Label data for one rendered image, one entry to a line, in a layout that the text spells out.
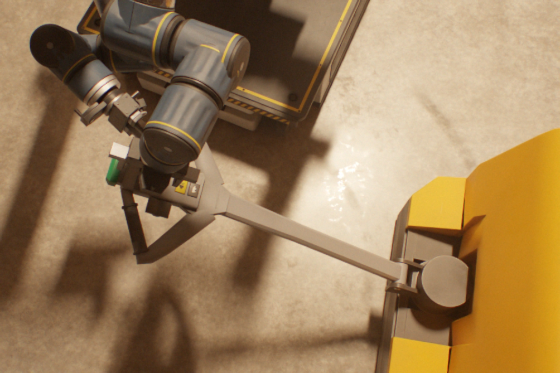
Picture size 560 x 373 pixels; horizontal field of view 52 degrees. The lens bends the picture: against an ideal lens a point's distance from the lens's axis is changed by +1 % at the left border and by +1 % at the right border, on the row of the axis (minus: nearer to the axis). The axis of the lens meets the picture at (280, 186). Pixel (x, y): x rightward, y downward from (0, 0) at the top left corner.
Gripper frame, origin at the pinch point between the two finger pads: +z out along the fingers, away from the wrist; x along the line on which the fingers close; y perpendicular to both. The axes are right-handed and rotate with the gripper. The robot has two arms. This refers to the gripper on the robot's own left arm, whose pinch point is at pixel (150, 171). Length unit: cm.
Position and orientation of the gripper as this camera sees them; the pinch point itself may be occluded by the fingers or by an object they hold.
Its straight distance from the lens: 138.5
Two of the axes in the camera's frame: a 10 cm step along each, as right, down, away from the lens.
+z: -3.7, 2.3, 9.0
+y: 2.0, -9.3, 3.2
